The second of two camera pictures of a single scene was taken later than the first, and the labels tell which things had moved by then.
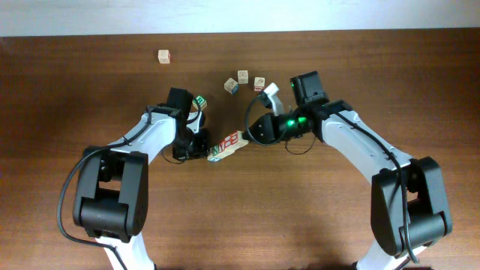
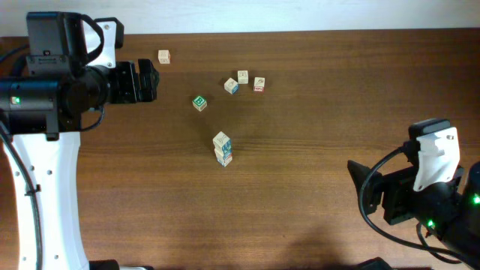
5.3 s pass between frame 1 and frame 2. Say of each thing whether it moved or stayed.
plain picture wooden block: stayed
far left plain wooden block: stayed
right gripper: moved
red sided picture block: stayed
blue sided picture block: stayed
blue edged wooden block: moved
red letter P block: moved
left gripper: moved
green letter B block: stayed
